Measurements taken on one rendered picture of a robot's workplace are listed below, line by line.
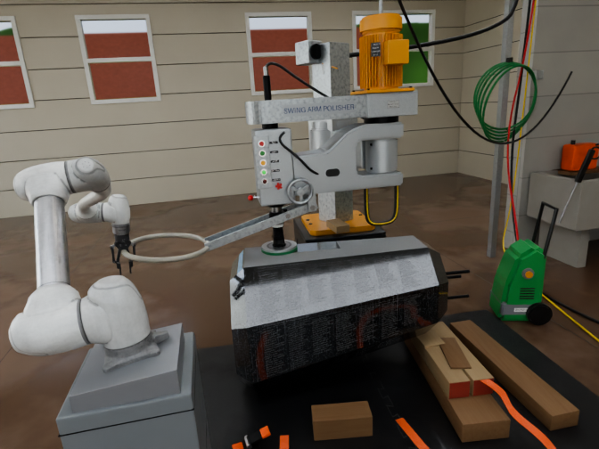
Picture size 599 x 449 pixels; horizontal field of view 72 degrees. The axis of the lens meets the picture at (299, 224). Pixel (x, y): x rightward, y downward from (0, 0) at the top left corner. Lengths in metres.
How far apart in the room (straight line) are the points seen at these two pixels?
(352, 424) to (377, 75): 1.85
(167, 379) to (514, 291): 2.64
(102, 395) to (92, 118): 7.30
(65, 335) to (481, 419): 1.89
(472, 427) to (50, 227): 2.06
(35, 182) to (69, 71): 6.80
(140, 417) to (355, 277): 1.31
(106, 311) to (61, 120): 7.30
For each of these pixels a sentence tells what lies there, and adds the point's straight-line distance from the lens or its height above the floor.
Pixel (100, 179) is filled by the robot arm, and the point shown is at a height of 1.42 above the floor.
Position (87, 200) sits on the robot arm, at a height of 1.28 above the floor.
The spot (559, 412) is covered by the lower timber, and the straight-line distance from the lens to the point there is 2.61.
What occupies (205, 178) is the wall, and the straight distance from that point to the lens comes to 8.37.
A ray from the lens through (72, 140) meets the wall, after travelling 8.60.
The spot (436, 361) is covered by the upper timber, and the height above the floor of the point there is 0.22.
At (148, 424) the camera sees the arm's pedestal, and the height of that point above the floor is 0.72.
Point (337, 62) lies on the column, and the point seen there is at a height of 1.92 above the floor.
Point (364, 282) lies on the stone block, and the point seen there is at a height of 0.70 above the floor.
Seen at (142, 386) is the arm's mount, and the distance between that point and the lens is 1.46.
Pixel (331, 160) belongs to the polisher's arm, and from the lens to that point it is 2.37.
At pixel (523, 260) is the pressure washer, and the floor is 0.50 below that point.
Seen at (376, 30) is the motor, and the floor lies 2.01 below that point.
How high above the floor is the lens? 1.66
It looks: 16 degrees down
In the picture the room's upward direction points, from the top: 3 degrees counter-clockwise
